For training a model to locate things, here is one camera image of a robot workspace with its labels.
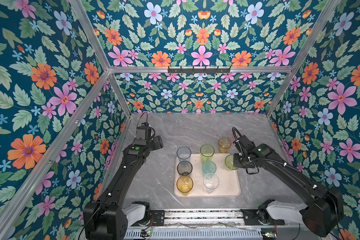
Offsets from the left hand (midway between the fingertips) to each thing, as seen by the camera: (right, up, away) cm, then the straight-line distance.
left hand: (158, 136), depth 80 cm
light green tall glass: (+27, -9, +2) cm, 29 cm away
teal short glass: (+28, -18, +4) cm, 34 cm away
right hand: (+43, -14, 0) cm, 45 cm away
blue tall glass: (+14, -10, +2) cm, 17 cm away
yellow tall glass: (+15, -27, +2) cm, 31 cm away
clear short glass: (+29, -26, +4) cm, 40 cm away
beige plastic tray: (+21, -26, +7) cm, 34 cm away
